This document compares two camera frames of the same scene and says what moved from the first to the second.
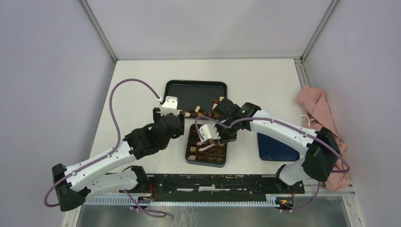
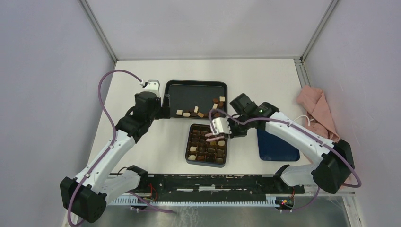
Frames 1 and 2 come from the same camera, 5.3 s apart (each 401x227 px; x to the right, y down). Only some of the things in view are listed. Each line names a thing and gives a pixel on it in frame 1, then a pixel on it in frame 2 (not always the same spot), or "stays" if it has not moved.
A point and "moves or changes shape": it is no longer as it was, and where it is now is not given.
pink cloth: (314, 102) stays
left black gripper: (180, 130) to (163, 111)
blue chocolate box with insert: (210, 153) stays
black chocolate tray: (197, 99) stays
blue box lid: (271, 149) stays
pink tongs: (201, 143) moves or changes shape
